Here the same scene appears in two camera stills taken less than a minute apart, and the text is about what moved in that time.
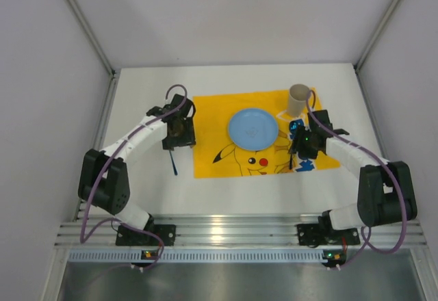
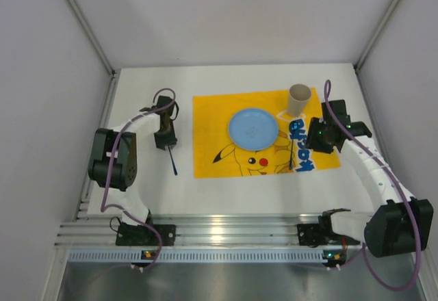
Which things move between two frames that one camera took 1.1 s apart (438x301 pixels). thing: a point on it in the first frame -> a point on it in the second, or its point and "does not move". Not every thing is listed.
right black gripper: x=301 y=151 -> x=317 y=137
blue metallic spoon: x=295 y=126 does not move
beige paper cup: x=298 y=96 does not move
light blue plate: x=253 y=129 does not move
